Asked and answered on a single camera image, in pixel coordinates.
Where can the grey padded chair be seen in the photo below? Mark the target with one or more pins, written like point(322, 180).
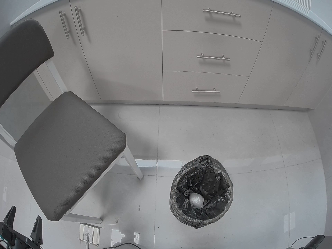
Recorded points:
point(67, 149)

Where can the white plastic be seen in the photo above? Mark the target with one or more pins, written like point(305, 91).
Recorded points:
point(196, 200)

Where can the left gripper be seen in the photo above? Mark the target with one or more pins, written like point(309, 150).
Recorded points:
point(15, 240)

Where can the beige cabinet with drawers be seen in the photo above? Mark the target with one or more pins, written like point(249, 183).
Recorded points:
point(124, 48)

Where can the black plastic bag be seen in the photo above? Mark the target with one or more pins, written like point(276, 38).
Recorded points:
point(212, 185)

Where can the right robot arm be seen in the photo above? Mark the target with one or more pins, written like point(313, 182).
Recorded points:
point(315, 242)

